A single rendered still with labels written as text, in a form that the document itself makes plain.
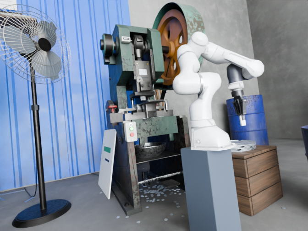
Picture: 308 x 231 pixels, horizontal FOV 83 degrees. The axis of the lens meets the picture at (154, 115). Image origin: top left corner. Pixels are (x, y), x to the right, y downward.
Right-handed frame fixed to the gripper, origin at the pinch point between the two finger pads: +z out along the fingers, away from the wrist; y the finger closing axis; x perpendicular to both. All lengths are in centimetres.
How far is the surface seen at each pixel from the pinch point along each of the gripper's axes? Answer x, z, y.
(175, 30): 16, -92, 54
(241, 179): 14.1, 33.7, -9.9
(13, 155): 217, 3, 120
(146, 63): 50, -62, 48
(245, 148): 0.4, 19.4, 1.8
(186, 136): 30.5, 8.2, 31.2
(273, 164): -15.5, 33.0, -1.0
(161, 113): 46, -15, 42
